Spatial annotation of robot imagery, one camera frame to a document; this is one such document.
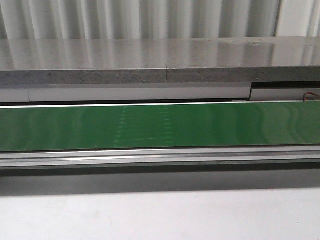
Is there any grey speckled stone counter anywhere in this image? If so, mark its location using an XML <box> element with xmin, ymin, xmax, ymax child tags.
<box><xmin>0</xmin><ymin>36</ymin><xmax>320</xmax><ymax>103</ymax></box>

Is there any red orange wire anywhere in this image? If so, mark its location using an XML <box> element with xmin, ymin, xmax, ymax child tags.
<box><xmin>302</xmin><ymin>92</ymin><xmax>320</xmax><ymax>102</ymax></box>

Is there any green conveyor belt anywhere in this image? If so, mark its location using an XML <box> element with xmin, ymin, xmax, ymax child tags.
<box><xmin>0</xmin><ymin>101</ymin><xmax>320</xmax><ymax>152</ymax></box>

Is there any white pleated curtain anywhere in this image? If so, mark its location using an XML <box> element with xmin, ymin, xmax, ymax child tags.
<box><xmin>0</xmin><ymin>0</ymin><xmax>320</xmax><ymax>40</ymax></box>

